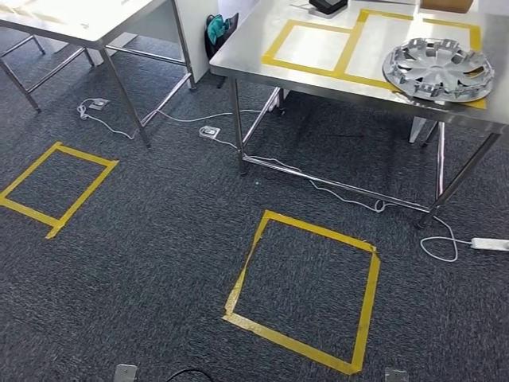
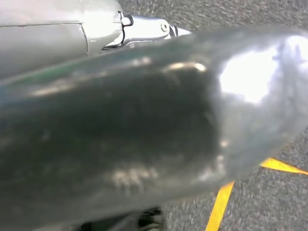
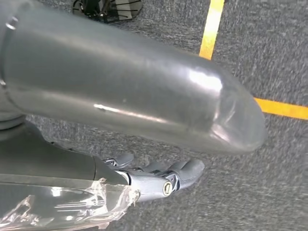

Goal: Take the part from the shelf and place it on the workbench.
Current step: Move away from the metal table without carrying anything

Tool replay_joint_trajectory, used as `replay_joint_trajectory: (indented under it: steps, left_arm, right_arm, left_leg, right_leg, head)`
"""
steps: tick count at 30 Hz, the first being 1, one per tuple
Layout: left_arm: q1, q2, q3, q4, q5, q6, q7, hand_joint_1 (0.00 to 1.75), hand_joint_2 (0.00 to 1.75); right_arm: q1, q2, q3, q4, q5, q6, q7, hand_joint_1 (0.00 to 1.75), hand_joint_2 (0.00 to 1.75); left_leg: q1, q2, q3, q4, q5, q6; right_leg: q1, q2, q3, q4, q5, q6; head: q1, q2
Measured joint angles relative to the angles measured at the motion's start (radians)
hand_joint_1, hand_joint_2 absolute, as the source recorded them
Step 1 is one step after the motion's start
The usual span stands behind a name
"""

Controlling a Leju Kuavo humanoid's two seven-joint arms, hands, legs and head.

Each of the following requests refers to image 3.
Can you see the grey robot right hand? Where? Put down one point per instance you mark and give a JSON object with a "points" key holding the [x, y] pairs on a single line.
{"points": [[120, 79]]}

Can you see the black robot foot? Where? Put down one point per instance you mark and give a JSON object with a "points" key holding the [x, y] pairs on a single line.
{"points": [[108, 9]]}

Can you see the yellow tape square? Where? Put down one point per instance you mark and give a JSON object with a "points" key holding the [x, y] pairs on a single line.
{"points": [[211, 28]]}

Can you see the clear plastic wrap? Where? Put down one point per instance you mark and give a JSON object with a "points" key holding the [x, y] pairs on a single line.
{"points": [[60, 207]]}

